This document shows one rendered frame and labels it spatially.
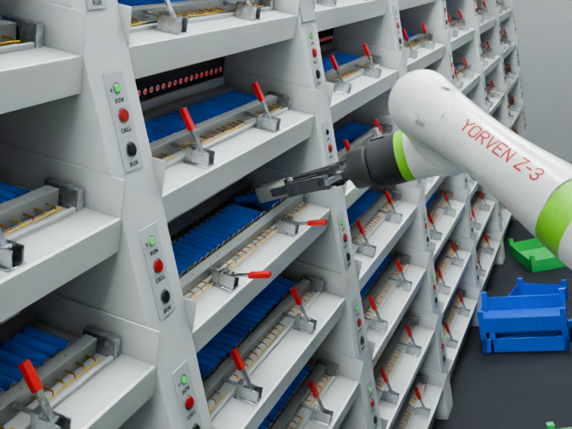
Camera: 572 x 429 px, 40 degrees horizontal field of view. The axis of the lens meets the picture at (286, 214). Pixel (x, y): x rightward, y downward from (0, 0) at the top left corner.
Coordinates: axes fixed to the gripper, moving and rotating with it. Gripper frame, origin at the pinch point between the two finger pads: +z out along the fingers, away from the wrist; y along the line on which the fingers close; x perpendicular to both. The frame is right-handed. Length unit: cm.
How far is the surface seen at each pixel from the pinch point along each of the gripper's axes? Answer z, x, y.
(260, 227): -0.6, 3.9, 12.1
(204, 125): -1.6, -16.8, 20.4
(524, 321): -12, 89, -130
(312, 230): -3.7, 9.9, -2.4
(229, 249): -0.3, 3.7, 24.3
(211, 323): -3.5, 9.9, 41.5
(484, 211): 7, 67, -204
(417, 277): 3, 47, -74
